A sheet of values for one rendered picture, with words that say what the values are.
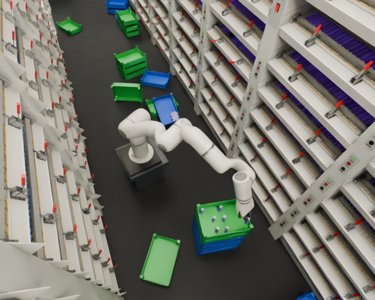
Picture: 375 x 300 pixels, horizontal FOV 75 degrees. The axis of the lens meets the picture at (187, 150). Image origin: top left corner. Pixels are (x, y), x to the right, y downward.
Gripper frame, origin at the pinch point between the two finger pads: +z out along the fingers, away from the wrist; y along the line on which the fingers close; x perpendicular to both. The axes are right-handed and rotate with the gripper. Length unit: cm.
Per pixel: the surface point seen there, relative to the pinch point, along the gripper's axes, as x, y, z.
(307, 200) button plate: 18.9, -29.2, -0.9
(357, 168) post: 39, -28, -37
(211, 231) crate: -14.5, 16.8, 9.7
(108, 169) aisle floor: -125, 37, 3
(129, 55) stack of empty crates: -219, -59, -58
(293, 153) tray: 2.8, -41.1, -19.6
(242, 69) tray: -42, -55, -60
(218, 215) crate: -18.2, 6.6, 8.1
